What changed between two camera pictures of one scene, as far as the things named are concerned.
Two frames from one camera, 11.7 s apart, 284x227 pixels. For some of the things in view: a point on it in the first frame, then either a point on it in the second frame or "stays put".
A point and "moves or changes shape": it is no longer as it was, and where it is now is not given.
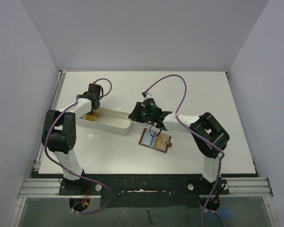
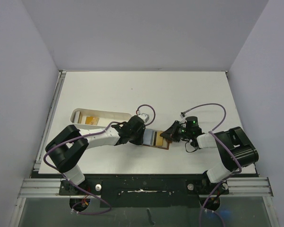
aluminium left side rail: x=54 y=103 stays put
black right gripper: x=136 y=112 to x=177 y=132
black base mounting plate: x=142 y=190 stays put
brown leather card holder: x=155 y=140 moves or changes shape
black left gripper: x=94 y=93 to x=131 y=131
